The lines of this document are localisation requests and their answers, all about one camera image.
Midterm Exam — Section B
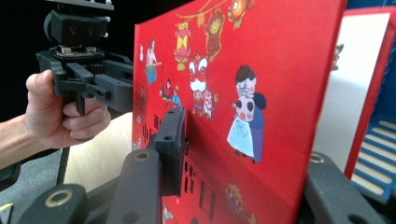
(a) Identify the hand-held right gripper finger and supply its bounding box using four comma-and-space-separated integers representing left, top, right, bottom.
153, 106, 190, 197

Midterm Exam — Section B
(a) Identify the red picture book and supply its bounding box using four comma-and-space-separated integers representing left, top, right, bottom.
131, 0, 396, 224

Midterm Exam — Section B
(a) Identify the blue plastic file rack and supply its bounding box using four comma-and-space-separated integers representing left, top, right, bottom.
346, 0, 396, 204

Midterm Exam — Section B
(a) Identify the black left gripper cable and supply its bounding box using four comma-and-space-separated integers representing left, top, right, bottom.
0, 147, 72, 191

